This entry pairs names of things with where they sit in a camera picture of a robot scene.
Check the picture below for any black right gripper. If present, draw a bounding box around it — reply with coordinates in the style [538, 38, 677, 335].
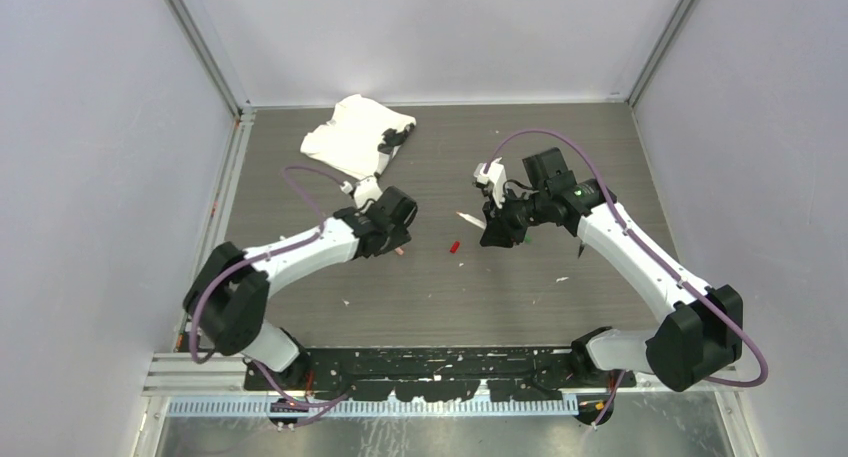
[481, 185, 549, 249]

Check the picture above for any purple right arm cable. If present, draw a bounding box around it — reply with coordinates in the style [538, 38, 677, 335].
[486, 128, 770, 429]

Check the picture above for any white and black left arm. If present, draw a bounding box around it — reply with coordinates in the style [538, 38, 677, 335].
[183, 185, 418, 390]

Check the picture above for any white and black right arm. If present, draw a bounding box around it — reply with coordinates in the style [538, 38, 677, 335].
[473, 148, 743, 392]

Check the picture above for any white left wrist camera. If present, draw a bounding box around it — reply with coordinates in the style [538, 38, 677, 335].
[340, 176, 383, 210]

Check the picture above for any white pen red tip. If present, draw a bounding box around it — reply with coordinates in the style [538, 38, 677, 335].
[456, 212, 486, 230]

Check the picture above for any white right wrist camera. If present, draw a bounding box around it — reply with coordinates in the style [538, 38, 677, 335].
[473, 157, 507, 209]

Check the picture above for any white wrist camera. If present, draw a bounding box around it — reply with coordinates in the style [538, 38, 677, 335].
[340, 176, 383, 210]
[473, 157, 507, 209]

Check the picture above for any white crumpled cloth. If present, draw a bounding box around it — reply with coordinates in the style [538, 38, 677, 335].
[300, 94, 417, 180]

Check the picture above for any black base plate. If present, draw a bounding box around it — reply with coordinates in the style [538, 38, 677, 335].
[244, 346, 618, 403]

